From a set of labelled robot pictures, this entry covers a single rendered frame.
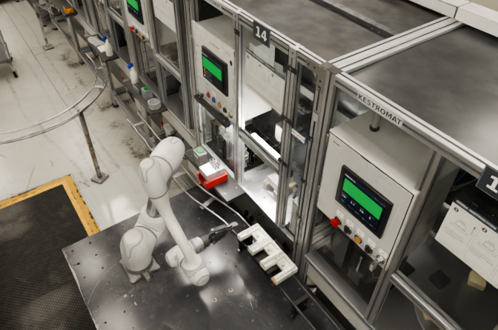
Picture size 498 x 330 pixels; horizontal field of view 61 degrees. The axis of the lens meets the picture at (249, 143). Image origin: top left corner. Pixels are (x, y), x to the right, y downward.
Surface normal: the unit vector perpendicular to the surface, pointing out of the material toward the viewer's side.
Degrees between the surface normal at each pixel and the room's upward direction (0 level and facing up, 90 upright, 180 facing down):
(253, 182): 0
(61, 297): 0
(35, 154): 0
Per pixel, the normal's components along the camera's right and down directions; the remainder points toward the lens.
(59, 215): 0.01, -0.76
